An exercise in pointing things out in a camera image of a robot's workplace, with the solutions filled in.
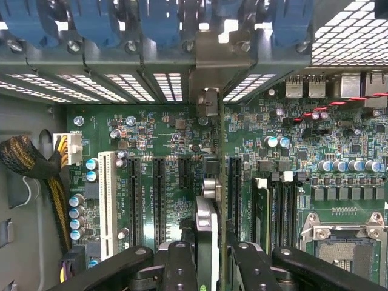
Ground RAM slot black latches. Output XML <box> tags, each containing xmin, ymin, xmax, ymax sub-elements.
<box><xmin>270</xmin><ymin>171</ymin><xmax>282</xmax><ymax>248</ymax></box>
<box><xmin>290</xmin><ymin>171</ymin><xmax>306</xmax><ymax>248</ymax></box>

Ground RAM slot white latches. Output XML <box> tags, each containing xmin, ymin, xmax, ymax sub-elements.
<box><xmin>280</xmin><ymin>170</ymin><xmax>293</xmax><ymax>248</ymax></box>
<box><xmin>251</xmin><ymin>177</ymin><xmax>271</xmax><ymax>254</ymax></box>

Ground CPU socket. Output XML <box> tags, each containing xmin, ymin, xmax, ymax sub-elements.
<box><xmin>299</xmin><ymin>211</ymin><xmax>388</xmax><ymax>291</ymax></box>

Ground white expansion slot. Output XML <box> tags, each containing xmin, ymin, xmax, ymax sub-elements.
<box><xmin>97</xmin><ymin>150</ymin><xmax>118</xmax><ymax>262</ymax></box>

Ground green Dell motherboard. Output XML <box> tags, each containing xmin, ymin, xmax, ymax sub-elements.
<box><xmin>65</xmin><ymin>101</ymin><xmax>388</xmax><ymax>291</ymax></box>

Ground white power connector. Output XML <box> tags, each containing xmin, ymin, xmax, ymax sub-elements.
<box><xmin>53</xmin><ymin>132</ymin><xmax>83</xmax><ymax>166</ymax></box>

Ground perforated metal slot cover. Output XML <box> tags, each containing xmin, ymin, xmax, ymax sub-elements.
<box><xmin>5</xmin><ymin>73</ymin><xmax>101</xmax><ymax>103</ymax></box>
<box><xmin>153</xmin><ymin>72</ymin><xmax>183</xmax><ymax>103</ymax></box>
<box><xmin>56</xmin><ymin>73</ymin><xmax>129</xmax><ymax>103</ymax></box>
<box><xmin>223</xmin><ymin>73</ymin><xmax>277</xmax><ymax>103</ymax></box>
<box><xmin>0</xmin><ymin>79</ymin><xmax>71</xmax><ymax>104</ymax></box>
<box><xmin>104</xmin><ymin>73</ymin><xmax>156</xmax><ymax>103</ymax></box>

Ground open black PC case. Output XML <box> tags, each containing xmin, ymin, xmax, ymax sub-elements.
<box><xmin>0</xmin><ymin>0</ymin><xmax>388</xmax><ymax>291</ymax></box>

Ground blue card retainer clip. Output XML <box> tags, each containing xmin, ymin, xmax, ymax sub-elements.
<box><xmin>68</xmin><ymin>0</ymin><xmax>122</xmax><ymax>48</ymax></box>
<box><xmin>136</xmin><ymin>0</ymin><xmax>182</xmax><ymax>46</ymax></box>
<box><xmin>0</xmin><ymin>0</ymin><xmax>60</xmax><ymax>48</ymax></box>
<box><xmin>271</xmin><ymin>0</ymin><xmax>315</xmax><ymax>46</ymax></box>

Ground purple yellow wire plug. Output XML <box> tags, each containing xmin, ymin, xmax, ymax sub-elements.
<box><xmin>59</xmin><ymin>245</ymin><xmax>87</xmax><ymax>284</ymax></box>

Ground thin white wire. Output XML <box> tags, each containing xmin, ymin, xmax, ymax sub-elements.
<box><xmin>22</xmin><ymin>175</ymin><xmax>40</xmax><ymax>207</ymax></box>

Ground red black twisted wire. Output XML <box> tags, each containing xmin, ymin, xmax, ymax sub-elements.
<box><xmin>292</xmin><ymin>92</ymin><xmax>388</xmax><ymax>122</ymax></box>

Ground black yellow braided wire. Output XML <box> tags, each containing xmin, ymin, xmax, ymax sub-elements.
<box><xmin>0</xmin><ymin>135</ymin><xmax>72</xmax><ymax>252</ymax></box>

